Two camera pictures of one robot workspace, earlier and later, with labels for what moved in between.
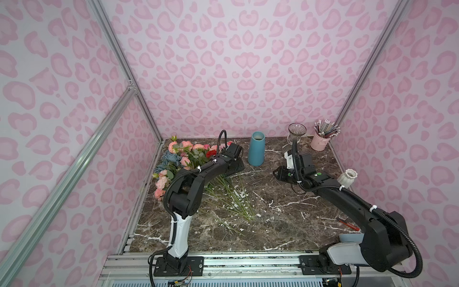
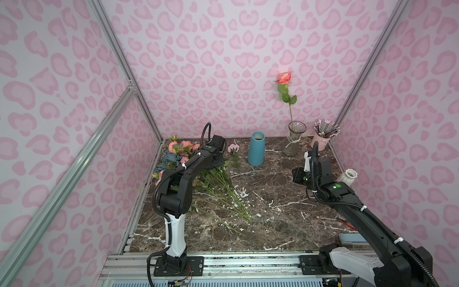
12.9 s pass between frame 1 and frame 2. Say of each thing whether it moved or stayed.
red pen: stayed
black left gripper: moved
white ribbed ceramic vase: stayed
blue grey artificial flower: stayed
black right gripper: moved
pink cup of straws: stayed
